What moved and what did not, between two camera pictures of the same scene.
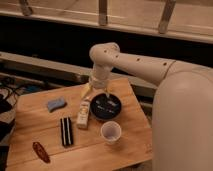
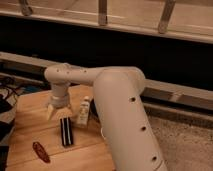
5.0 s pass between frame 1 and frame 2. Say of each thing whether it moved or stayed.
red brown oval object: stayed
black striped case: stayed
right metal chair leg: stayed
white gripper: moved
